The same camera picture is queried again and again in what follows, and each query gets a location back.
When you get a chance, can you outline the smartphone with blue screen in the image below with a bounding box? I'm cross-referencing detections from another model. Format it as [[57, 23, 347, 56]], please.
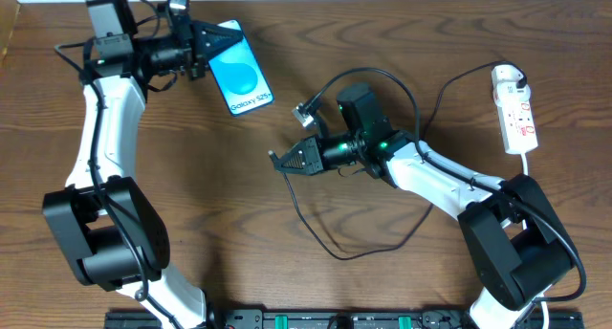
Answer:
[[209, 36, 274, 116]]

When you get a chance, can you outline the black USB charging cable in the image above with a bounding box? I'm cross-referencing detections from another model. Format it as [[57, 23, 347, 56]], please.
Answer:
[[280, 59, 529, 262]]

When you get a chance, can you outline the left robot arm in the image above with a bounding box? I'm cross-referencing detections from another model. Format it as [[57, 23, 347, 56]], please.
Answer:
[[42, 0, 243, 328]]

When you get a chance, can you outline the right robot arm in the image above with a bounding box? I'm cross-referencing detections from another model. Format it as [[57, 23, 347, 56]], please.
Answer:
[[271, 83, 578, 328]]

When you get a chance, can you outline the white USB charger plug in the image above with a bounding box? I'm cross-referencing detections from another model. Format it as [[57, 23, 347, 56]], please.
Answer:
[[492, 64, 531, 107]]

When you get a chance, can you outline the white power strip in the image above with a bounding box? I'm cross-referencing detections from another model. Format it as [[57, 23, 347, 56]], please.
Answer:
[[493, 82, 538, 155]]

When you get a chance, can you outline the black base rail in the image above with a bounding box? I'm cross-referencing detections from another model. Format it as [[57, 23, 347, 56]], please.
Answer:
[[102, 309, 586, 329]]

